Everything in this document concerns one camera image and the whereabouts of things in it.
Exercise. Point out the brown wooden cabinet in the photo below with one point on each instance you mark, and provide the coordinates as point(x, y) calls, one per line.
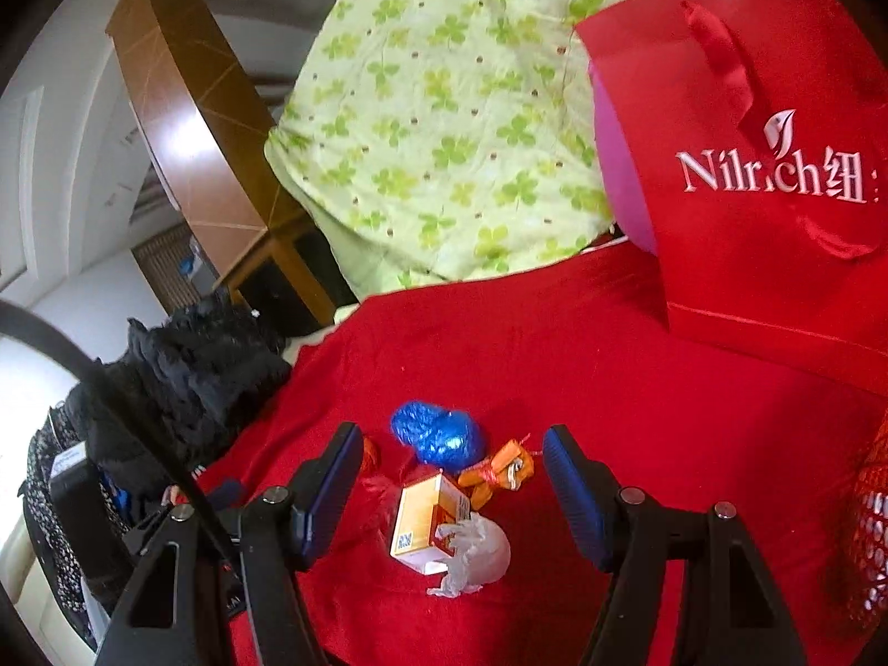
point(180, 104)

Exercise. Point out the red blanket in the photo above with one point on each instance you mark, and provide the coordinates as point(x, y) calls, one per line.
point(590, 361)

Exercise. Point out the small orange wrapper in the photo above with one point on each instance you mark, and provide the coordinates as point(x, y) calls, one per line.
point(373, 454)

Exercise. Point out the red plastic bag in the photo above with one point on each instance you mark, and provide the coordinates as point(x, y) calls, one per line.
point(378, 499)

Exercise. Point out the blue plastic bag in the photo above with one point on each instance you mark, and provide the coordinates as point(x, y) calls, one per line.
point(437, 433)

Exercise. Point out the orange snack wrapper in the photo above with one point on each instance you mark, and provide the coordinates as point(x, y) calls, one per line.
point(499, 468)

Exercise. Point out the white plastic bag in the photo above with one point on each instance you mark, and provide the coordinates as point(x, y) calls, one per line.
point(482, 548)

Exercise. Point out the black white dotted cloth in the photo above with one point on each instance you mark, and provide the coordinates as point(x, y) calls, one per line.
point(48, 555)

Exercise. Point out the brown slatted screen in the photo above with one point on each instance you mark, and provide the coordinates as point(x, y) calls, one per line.
point(163, 263)

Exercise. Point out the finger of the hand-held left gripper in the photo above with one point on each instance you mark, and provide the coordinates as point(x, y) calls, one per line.
point(220, 496)

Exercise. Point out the red mesh basket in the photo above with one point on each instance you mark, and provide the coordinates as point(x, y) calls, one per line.
point(867, 534)

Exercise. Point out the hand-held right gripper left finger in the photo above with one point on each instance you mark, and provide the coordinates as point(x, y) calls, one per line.
point(331, 499)

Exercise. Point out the orange and white small box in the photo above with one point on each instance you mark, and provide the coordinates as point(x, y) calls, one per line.
point(420, 510)

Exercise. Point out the red paper gift bag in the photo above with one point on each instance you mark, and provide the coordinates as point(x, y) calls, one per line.
point(756, 257)

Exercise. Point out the black ruffled cloth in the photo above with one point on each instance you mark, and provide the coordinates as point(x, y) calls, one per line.
point(201, 368)

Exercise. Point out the green clover print quilt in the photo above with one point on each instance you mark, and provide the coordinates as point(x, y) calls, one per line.
point(444, 118)

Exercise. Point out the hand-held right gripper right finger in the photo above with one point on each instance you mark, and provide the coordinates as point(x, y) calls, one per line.
point(577, 503)

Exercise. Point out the wooden nightstand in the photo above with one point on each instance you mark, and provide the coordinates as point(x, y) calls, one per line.
point(277, 270)

